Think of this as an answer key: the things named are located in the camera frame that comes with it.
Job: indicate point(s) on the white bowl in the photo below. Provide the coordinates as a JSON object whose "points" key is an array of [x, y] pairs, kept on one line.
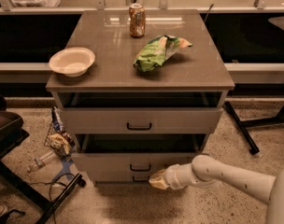
{"points": [[72, 62]]}

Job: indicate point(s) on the blue tape strip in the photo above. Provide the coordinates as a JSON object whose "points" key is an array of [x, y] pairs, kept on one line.
{"points": [[65, 171]]}

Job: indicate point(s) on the green chip bag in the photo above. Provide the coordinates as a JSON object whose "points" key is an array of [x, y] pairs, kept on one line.
{"points": [[158, 51]]}

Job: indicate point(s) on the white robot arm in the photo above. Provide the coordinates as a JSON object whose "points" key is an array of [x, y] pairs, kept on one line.
{"points": [[206, 172]]}

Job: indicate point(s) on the drawer with black handle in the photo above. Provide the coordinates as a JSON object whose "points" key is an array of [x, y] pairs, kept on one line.
{"points": [[140, 120], [119, 178], [135, 152]]}

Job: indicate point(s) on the clear plastic bottle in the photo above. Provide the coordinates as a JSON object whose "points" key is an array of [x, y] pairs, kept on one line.
{"points": [[42, 161]]}

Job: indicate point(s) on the wire basket with snacks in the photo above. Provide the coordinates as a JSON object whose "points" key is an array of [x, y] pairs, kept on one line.
{"points": [[58, 138]]}

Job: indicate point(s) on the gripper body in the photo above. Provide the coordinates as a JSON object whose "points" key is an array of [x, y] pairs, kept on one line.
{"points": [[172, 177]]}

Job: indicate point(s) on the black chair left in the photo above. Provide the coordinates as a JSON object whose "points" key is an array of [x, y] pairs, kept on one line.
{"points": [[36, 113]]}

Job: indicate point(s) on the grey drawer cabinet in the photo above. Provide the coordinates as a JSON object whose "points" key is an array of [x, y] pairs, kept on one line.
{"points": [[194, 77]]}

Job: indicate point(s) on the brown soda can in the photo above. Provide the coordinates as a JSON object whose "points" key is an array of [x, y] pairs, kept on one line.
{"points": [[137, 20]]}

